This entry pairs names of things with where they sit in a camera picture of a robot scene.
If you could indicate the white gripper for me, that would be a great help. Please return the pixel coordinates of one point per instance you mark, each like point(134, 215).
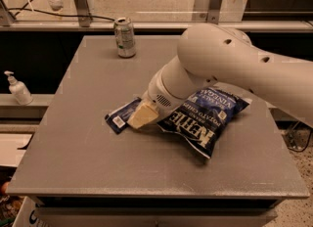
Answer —
point(158, 96)

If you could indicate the blue rxbar blueberry wrapper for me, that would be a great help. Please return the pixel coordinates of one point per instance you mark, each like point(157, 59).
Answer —
point(117, 120)

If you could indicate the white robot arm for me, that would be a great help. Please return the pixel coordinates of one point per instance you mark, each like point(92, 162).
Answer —
point(208, 53)

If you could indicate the silver 7up soda can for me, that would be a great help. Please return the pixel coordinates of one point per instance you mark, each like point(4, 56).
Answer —
point(124, 36)

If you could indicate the blue kettle chips bag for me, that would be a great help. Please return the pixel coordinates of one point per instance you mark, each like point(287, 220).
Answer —
point(202, 118)

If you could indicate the white pump soap bottle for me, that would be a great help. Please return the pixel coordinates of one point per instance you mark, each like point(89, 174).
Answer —
point(18, 89)

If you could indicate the white cardboard box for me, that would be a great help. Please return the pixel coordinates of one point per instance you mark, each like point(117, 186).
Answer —
point(27, 216)

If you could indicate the left metal rail bracket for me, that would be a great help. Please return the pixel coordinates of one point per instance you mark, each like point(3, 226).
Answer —
point(83, 13)

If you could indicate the metal rail bracket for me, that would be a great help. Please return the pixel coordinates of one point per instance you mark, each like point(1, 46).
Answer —
point(83, 13)
point(213, 13)

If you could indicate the right metal rail bracket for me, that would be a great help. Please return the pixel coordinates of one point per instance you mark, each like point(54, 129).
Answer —
point(213, 13)

